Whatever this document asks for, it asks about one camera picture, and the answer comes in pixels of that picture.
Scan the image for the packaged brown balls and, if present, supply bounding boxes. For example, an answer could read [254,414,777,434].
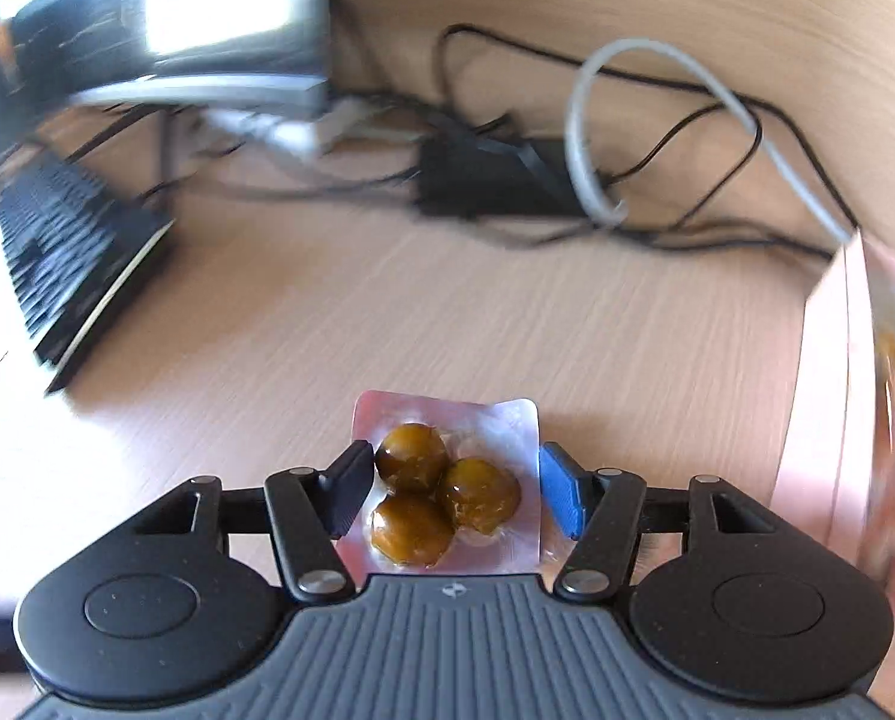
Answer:
[335,390,542,583]

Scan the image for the pink cardboard box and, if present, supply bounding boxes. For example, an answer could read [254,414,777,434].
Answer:
[771,234,895,598]

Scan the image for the black keyboard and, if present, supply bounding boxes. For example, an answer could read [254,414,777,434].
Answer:
[0,149,174,395]

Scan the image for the black power adapter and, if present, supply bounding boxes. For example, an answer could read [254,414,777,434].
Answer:
[413,137,586,220]

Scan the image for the white power strip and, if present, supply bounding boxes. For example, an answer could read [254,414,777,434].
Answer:
[200,96,381,161]

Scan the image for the curved black monitor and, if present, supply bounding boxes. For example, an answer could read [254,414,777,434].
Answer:
[0,0,331,121]

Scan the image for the grey looped cable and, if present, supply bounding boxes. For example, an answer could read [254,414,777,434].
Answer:
[564,35,858,246]

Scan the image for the black cables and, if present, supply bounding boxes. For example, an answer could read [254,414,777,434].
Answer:
[64,23,863,263]

